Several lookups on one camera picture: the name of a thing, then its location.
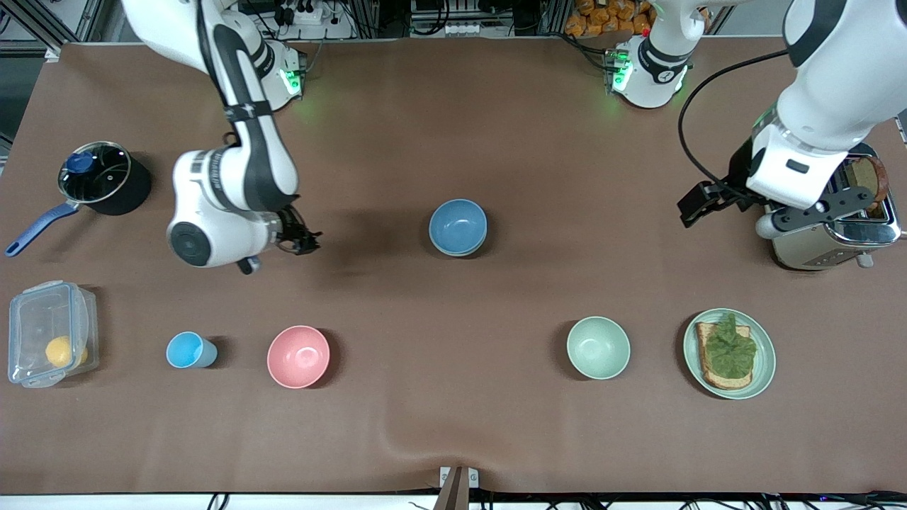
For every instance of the blue bowl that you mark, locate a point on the blue bowl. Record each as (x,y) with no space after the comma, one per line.
(458,225)

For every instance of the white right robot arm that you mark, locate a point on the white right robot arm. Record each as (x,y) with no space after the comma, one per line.
(227,191)

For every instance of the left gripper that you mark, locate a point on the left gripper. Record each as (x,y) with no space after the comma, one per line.
(739,172)

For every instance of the pink bowl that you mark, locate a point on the pink bowl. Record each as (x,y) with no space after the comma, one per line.
(298,356)

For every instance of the mint green bowl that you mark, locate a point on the mint green bowl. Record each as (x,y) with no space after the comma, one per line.
(598,347)

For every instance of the green plate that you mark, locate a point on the green plate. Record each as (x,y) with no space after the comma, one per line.
(764,354)

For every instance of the glass lid blue knob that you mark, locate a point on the glass lid blue knob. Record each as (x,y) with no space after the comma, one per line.
(106,180)

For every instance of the yellow lemon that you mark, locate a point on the yellow lemon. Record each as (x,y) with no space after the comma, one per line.
(60,350)

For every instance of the metal corner bracket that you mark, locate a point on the metal corner bracket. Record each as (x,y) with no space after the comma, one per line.
(52,52)

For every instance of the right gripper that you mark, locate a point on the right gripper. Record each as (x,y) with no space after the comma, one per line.
(290,231)

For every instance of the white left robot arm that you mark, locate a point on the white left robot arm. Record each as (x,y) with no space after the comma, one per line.
(836,85)

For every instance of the silver toaster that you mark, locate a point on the silver toaster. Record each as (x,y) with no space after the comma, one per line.
(815,251)

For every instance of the blue cup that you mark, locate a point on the blue cup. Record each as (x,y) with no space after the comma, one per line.
(186,350)

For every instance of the clear plastic lidded container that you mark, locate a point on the clear plastic lidded container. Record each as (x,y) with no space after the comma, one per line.
(35,319)

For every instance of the green lettuce leaf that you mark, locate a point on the green lettuce leaf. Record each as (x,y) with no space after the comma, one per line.
(730,350)

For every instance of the long white power strip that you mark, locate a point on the long white power strip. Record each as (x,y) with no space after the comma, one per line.
(460,30)

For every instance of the bread slice in toaster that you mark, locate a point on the bread slice in toaster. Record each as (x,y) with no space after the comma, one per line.
(870,177)

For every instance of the orange snack bags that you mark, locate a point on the orange snack bags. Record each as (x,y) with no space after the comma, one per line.
(595,18)

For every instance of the toast slice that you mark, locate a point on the toast slice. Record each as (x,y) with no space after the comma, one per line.
(716,379)

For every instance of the sage green bowl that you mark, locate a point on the sage green bowl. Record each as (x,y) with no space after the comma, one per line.
(459,253)

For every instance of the brown table cover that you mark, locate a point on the brown table cover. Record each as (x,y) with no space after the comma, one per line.
(453,142)

